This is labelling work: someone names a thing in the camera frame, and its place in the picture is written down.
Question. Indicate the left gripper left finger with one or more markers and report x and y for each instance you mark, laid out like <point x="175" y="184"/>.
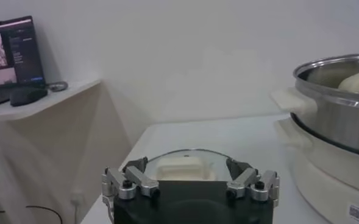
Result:
<point x="139" y="181"/>

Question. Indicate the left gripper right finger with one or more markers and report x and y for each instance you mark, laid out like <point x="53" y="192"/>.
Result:
<point x="243" y="181"/>

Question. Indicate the steel perforated steamer basket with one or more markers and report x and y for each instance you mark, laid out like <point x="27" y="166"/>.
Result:
<point x="334" y="121"/>

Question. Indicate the cream electric cooker base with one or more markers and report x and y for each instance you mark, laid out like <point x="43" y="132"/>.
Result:
<point x="325" y="182"/>

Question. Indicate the white side desk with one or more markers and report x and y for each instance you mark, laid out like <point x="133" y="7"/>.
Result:
<point x="45" y="103"/>

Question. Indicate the black computer mouse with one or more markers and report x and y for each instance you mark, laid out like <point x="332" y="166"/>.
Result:
<point x="27" y="96"/>

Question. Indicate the black laptop purple light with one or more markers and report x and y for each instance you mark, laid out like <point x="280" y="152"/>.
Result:
<point x="14" y="54"/>

